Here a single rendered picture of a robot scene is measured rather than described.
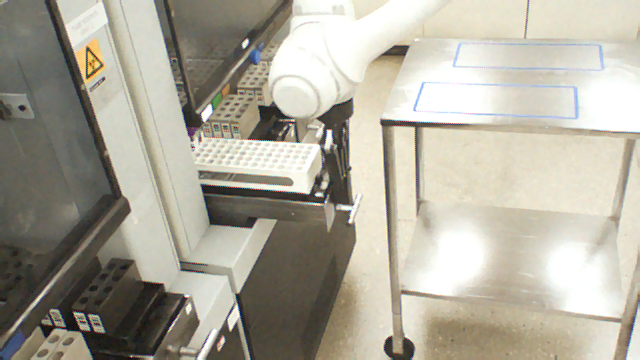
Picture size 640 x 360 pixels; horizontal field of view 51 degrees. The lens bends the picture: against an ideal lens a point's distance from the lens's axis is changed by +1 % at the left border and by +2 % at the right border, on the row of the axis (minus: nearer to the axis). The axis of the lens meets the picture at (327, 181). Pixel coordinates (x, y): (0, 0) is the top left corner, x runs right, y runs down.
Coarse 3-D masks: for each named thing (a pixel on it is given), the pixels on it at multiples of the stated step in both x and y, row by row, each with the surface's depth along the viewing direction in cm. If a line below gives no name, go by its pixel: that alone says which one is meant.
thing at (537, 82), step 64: (448, 64) 166; (512, 64) 163; (576, 64) 160; (384, 128) 149; (448, 128) 145; (512, 128) 141; (576, 128) 137; (448, 256) 188; (512, 256) 186; (576, 256) 184
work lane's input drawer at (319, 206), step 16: (320, 176) 131; (208, 192) 133; (224, 192) 132; (240, 192) 131; (256, 192) 130; (272, 192) 129; (288, 192) 128; (320, 192) 127; (208, 208) 134; (224, 208) 133; (240, 208) 132; (256, 208) 131; (272, 208) 130; (288, 208) 129; (304, 208) 128; (320, 208) 126; (336, 208) 134; (352, 208) 132
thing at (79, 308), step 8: (112, 264) 106; (104, 272) 104; (112, 272) 104; (96, 280) 103; (104, 280) 103; (88, 288) 101; (96, 288) 102; (80, 296) 100; (88, 296) 100; (80, 304) 99; (88, 304) 99; (80, 312) 98; (80, 320) 99; (88, 320) 99; (88, 328) 100
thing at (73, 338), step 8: (72, 336) 94; (80, 336) 94; (64, 344) 93; (72, 344) 92; (80, 344) 94; (56, 352) 91; (64, 352) 91; (72, 352) 92; (80, 352) 94; (88, 352) 96
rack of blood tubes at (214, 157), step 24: (216, 144) 136; (240, 144) 137; (264, 144) 135; (288, 144) 133; (312, 144) 133; (216, 168) 130; (240, 168) 128; (264, 168) 127; (288, 168) 127; (312, 168) 128
